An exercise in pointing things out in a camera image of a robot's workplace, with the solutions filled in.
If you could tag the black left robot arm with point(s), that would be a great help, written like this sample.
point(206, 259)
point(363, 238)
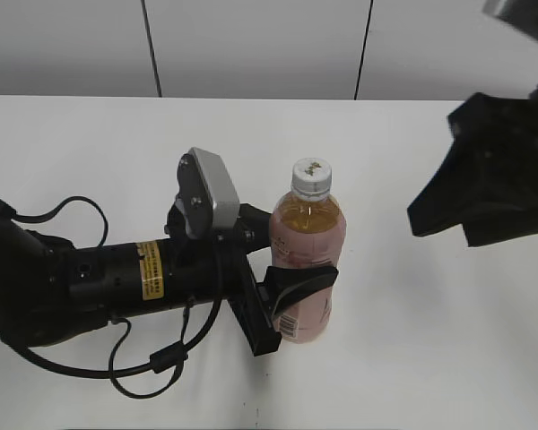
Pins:
point(51, 291)

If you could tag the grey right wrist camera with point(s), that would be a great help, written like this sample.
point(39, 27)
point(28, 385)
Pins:
point(522, 15)

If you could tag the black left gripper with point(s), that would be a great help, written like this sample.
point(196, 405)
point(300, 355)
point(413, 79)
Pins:
point(200, 269)

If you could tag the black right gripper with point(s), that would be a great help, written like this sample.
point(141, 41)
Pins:
point(488, 181)

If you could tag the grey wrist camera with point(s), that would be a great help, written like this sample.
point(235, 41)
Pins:
point(522, 15)
point(206, 196)

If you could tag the white bottle cap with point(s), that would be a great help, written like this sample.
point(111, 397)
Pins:
point(311, 178)

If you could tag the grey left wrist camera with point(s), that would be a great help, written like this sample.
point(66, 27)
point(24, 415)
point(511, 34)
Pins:
point(206, 196)

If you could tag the pink label oolong tea bottle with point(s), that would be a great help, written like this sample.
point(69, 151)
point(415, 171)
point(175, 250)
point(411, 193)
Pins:
point(306, 234)

